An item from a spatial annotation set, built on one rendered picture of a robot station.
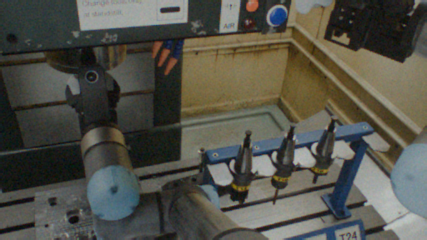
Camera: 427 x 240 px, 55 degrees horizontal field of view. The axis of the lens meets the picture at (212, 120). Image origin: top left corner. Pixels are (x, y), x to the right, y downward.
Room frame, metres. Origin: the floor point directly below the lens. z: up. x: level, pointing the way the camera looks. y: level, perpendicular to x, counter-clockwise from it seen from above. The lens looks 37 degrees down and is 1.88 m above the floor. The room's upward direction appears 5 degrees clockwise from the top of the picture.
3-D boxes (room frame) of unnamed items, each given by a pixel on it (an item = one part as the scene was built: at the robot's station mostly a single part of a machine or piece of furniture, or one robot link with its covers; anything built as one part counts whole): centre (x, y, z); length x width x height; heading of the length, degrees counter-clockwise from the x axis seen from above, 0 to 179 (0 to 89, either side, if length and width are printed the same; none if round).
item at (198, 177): (0.91, 0.01, 0.93); 0.26 x 0.05 x 0.06; 117
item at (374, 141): (0.85, -0.44, 1.21); 0.07 x 0.05 x 0.01; 23
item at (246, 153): (0.70, -0.08, 1.26); 0.04 x 0.04 x 0.07
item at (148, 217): (0.46, 0.14, 1.30); 0.11 x 0.08 x 0.11; 107
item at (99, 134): (0.53, 0.18, 1.40); 0.08 x 0.05 x 0.08; 112
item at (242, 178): (0.70, -0.08, 1.21); 0.06 x 0.06 x 0.03
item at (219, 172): (0.68, -0.03, 1.21); 0.07 x 0.05 x 0.01; 23
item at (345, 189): (0.90, -0.41, 1.05); 0.10 x 0.05 x 0.30; 23
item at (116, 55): (0.72, 0.26, 1.53); 0.16 x 0.16 x 0.12
